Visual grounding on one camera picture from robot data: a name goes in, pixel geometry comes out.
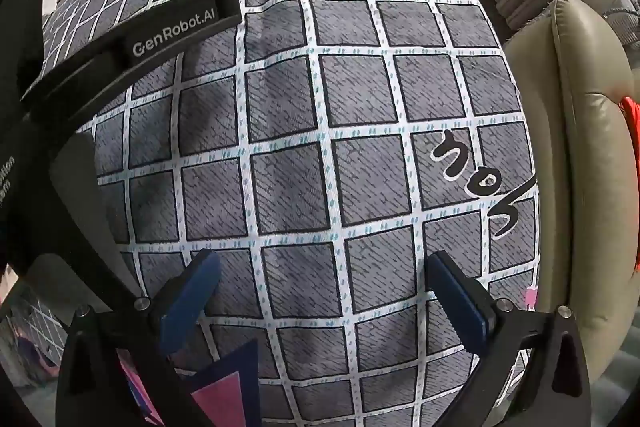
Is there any navy and pink printed sheet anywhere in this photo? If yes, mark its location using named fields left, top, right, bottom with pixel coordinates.
left=116, top=340, right=259, bottom=427

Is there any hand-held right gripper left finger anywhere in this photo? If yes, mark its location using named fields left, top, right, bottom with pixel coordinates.
left=54, top=249, right=222, bottom=427

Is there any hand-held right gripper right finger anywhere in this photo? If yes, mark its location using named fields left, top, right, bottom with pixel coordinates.
left=426, top=250, right=592, bottom=427

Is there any red cord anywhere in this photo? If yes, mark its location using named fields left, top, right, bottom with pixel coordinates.
left=619, top=95, right=640, bottom=272

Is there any grey checkered printed blanket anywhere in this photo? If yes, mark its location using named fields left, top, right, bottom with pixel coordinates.
left=10, top=0, right=542, bottom=427

